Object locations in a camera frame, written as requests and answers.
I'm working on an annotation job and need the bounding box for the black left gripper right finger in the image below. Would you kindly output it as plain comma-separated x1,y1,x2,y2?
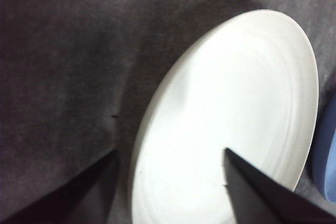
222,147,336,224

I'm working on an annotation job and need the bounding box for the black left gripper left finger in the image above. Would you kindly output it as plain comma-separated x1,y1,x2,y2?
0,149,119,224

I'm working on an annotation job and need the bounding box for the blue plate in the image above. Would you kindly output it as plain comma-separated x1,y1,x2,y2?
311,63,336,205

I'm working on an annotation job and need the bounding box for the white plate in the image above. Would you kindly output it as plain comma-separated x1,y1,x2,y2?
130,9,319,224

